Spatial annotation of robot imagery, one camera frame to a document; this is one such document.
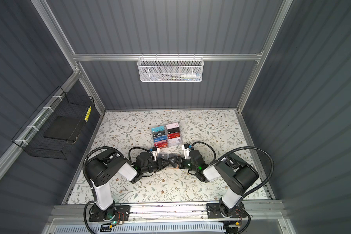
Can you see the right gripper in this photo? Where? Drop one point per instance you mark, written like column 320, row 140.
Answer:
column 180, row 159

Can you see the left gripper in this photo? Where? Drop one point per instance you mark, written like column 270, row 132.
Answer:
column 160, row 164

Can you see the pink leather card wallet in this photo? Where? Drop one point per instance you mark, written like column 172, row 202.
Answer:
column 171, row 160

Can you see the clear acrylic card holder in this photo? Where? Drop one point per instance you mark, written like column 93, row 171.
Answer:
column 166, row 134

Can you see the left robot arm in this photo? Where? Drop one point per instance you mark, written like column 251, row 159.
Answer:
column 101, row 168

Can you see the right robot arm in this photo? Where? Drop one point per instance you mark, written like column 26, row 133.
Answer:
column 238, row 175

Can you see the white VIP card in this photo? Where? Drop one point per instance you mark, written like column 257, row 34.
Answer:
column 174, row 141

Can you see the blue VIP card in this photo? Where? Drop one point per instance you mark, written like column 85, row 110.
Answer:
column 160, row 138

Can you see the red VIP card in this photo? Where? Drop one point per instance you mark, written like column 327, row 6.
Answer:
column 174, row 135

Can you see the black VIP card left column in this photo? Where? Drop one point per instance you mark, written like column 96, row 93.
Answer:
column 158, row 134

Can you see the black card right column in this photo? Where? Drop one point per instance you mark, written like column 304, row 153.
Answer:
column 173, row 130

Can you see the pink VIP card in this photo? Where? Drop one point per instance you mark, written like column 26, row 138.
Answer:
column 172, row 126

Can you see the pens in white basket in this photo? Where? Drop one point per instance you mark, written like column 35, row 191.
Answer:
column 182, row 77

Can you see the yellow marker pen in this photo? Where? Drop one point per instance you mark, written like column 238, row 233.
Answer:
column 87, row 115

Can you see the black pad in basket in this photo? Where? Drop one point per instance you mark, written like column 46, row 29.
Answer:
column 61, row 128

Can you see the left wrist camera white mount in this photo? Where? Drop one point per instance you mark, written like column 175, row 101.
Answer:
column 154, row 151

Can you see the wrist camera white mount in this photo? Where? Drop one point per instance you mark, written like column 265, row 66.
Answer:
column 154, row 151
column 186, row 148

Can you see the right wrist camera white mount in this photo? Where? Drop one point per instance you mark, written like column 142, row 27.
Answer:
column 186, row 148

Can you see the white wire mesh basket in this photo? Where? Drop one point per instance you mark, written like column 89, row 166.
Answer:
column 150, row 69

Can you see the black wire basket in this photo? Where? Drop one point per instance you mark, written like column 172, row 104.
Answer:
column 30, row 137

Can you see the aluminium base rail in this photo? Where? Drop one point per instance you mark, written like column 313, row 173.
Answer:
column 173, row 212

